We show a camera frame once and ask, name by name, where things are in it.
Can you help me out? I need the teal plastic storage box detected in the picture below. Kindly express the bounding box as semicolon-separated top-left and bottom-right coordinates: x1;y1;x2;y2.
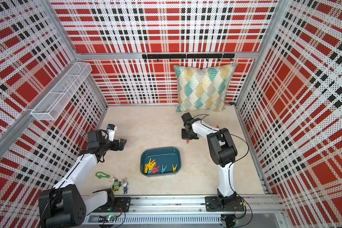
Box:
140;147;181;177

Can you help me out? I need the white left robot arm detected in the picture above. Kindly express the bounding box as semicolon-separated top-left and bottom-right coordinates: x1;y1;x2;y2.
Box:
38;124;127;228

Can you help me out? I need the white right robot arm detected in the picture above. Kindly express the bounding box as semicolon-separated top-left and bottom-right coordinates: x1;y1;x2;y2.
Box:
181;113;238;204

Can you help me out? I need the red clothespin in box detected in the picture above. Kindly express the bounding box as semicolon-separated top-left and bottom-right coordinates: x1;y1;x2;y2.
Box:
151;166;160;174

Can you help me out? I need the yellow clothespin in box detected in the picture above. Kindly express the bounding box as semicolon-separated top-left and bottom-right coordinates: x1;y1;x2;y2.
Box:
144;159;156;175

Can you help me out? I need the geometric patterned pillow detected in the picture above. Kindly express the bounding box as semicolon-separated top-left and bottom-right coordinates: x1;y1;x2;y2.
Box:
173;64;238;113

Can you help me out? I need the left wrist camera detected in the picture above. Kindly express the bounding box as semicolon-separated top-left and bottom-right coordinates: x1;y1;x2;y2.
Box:
106;123;117;142

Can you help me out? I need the green carabiner keychain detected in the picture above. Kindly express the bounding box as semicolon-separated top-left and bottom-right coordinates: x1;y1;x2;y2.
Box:
95;172;111;179

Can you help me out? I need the green figurine keychain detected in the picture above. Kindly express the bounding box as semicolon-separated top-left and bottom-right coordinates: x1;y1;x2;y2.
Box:
112;180;121;192

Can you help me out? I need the rabbit figurine keychain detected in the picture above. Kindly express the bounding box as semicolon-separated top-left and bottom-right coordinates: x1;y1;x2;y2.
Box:
121;178;129;194

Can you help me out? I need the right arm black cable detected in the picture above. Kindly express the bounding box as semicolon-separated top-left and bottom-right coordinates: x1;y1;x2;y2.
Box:
192;113;250;206

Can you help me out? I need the black hook rail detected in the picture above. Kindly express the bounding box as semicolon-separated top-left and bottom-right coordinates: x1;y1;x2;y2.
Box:
142;53;236;60

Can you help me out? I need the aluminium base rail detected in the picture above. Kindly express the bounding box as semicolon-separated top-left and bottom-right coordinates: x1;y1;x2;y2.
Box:
45;194;289;228

